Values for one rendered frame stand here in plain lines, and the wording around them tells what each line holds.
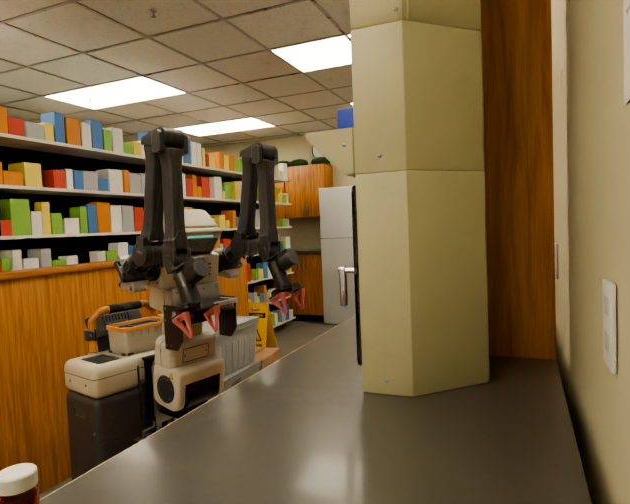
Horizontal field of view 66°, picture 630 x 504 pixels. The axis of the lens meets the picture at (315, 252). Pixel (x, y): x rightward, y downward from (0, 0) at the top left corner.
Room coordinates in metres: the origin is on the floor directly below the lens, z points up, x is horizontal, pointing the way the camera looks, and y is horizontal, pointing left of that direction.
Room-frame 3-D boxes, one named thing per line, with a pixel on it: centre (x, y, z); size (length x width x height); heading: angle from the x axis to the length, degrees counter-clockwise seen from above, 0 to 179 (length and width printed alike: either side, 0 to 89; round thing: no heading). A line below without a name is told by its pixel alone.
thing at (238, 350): (3.37, 0.73, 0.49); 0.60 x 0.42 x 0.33; 157
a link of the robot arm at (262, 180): (1.87, 0.18, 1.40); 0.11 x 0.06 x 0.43; 143
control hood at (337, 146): (1.21, -0.10, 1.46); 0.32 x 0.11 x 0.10; 157
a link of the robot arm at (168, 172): (1.53, 0.44, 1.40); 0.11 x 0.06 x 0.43; 143
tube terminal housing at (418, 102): (1.13, -0.27, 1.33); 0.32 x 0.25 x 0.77; 157
